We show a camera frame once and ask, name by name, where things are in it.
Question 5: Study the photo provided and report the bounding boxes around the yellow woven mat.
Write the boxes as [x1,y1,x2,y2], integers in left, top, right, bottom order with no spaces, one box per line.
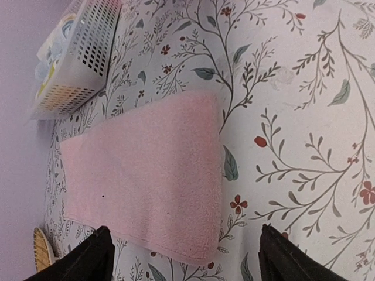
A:
[33,227,59,273]

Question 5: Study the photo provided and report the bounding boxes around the white plastic basket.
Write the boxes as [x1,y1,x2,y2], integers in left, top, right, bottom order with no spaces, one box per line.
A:
[27,1,122,120]

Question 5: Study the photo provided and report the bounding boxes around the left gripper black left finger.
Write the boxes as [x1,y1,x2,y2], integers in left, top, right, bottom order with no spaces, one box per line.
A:
[28,226,115,281]

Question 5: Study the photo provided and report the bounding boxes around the yellow dotted rolled towel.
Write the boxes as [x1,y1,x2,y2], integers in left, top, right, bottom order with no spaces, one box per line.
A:
[35,59,59,98]

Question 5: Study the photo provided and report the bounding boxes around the light blue rolled towel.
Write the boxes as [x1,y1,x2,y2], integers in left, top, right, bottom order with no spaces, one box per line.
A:
[35,13,76,81]

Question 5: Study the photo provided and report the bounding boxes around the pink towel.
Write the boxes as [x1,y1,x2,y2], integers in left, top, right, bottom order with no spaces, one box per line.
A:
[60,92,222,265]

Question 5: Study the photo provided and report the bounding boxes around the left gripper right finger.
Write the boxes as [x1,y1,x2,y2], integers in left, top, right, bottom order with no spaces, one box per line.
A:
[258,224,346,281]

